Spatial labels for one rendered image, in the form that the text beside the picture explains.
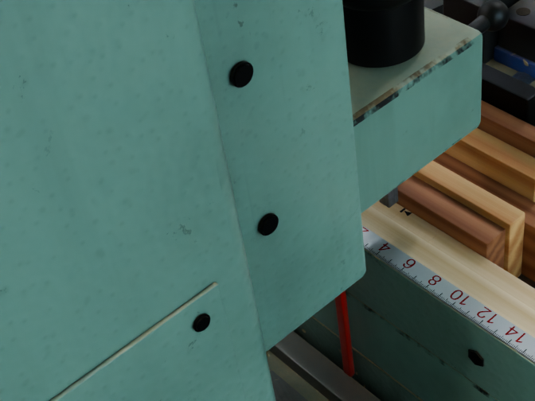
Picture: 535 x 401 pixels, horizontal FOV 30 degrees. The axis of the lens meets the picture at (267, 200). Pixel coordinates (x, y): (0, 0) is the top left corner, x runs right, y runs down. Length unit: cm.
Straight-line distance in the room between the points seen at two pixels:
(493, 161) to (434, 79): 11
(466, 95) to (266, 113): 20
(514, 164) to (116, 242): 37
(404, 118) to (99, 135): 28
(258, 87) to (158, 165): 9
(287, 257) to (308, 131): 7
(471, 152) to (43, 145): 41
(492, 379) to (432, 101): 16
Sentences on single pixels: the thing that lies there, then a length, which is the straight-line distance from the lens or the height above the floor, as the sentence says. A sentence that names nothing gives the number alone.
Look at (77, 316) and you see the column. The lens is 35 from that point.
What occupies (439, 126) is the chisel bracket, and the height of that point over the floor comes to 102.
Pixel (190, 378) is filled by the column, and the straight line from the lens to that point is 40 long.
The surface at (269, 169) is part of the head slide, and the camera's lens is 44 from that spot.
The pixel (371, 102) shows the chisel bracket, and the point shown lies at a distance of 54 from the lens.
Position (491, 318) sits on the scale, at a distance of 58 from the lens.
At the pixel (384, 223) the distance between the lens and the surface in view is 64.
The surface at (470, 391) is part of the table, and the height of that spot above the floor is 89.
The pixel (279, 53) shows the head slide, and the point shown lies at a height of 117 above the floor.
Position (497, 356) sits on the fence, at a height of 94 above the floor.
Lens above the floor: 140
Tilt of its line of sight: 43 degrees down
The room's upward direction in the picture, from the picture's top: 10 degrees counter-clockwise
